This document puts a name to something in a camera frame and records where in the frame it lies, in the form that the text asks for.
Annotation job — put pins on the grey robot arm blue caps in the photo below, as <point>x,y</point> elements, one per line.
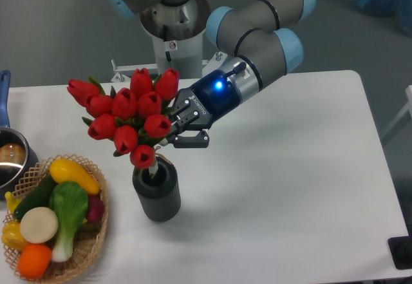
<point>230,54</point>

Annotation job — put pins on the dark grey ribbed vase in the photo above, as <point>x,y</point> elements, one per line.
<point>160,195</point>

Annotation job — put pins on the dark green cucumber toy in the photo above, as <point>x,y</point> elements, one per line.
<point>39,197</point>

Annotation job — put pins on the white frame at right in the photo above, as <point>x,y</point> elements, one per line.
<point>398,121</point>

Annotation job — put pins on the green bok choy toy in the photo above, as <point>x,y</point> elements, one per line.
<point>69,202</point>

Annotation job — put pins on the purple red radish toy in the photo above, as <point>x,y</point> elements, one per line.
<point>96,209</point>

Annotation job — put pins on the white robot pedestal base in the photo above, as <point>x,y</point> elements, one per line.
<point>177,37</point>

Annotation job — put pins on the yellow bell pepper toy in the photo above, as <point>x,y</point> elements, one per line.
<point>12,237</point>

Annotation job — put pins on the yellow banana toy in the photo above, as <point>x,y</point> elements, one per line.
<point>11,201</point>

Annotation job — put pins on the cream round radish slice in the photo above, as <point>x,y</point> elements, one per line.
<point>39,225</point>

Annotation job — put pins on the orange toy fruit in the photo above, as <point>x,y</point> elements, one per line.
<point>34,261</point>

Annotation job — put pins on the black device at edge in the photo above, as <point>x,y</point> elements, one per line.
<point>400,249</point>

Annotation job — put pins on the yellow squash toy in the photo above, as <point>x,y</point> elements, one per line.
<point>64,170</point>

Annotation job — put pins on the blue handled steel saucepan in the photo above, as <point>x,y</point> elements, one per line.
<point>16,154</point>

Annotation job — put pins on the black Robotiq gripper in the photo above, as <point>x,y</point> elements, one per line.
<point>199,106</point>

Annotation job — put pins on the red tulip bouquet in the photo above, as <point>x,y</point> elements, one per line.
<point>134,118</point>

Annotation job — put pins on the woven wicker basket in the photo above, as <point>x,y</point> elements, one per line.
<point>88,240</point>

